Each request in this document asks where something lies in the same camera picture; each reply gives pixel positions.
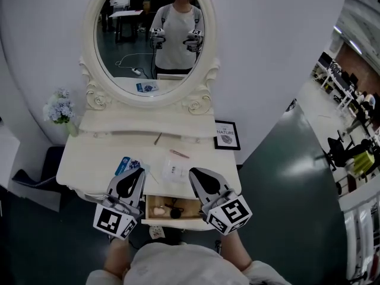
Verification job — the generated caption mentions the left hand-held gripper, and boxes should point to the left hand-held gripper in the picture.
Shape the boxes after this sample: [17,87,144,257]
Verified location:
[93,167,147,241]

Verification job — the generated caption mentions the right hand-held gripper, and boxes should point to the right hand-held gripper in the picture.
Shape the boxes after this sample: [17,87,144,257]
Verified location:
[188,167,253,236]

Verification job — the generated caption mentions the blue face mask packet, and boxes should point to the blue face mask packet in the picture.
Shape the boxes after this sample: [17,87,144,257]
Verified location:
[114,156,144,177]

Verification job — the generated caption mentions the wooden drawer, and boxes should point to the wooden drawer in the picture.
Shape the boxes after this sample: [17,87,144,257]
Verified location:
[141,194,215,232]

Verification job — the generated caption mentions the clear plastic packet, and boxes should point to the clear plastic packet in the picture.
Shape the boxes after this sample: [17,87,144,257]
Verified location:
[161,156,191,184]

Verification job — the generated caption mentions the metal tweezers with pink tip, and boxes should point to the metal tweezers with pink tip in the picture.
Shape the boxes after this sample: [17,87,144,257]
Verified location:
[169,148,191,159]

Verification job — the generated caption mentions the person's right forearm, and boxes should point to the person's right forearm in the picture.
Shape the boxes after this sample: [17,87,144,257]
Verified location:
[221,232,254,272]

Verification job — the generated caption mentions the person's left forearm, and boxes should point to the person's left forearm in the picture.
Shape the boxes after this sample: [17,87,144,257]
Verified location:
[103,237,134,279]

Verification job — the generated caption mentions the white dressing table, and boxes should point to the white dressing table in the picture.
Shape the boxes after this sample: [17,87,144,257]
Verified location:
[55,104,239,232]

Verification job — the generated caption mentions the person's pale patterned shoe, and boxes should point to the person's pale patterned shoe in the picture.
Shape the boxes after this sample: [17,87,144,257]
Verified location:
[148,225,166,240]

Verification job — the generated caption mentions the black framed picture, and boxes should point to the black framed picture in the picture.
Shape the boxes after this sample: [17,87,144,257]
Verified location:
[213,119,242,151]

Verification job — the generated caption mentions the person's black trousers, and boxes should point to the person's black trousers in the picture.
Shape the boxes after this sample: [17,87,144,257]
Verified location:
[141,237,191,246]

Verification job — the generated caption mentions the navy upholstered chair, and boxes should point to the navy upholstered chair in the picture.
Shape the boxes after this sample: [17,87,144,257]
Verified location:
[11,145,67,190]

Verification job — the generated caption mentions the pale green vase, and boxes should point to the pale green vase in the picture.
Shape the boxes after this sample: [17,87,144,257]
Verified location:
[66,121,79,138]

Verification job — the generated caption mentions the person's grey shirt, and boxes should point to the person's grey shirt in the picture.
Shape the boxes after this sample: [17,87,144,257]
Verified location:
[85,243,293,285]

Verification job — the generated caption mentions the blue flower bouquet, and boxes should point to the blue flower bouquet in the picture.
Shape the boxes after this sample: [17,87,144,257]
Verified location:
[42,87,75,125]

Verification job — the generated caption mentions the black office chair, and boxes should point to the black office chair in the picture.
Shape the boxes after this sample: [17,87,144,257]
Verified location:
[321,130,375,172]

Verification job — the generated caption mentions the oval cream framed mirror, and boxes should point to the oval cream framed mirror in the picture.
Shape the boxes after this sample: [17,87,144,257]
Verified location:
[78,0,222,115]

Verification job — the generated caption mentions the yellow-green chair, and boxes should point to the yellow-green chair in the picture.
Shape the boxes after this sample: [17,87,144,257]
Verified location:
[353,151,377,174]

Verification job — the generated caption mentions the white stair railing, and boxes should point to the white stair railing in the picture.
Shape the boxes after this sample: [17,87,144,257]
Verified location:
[340,191,380,285]

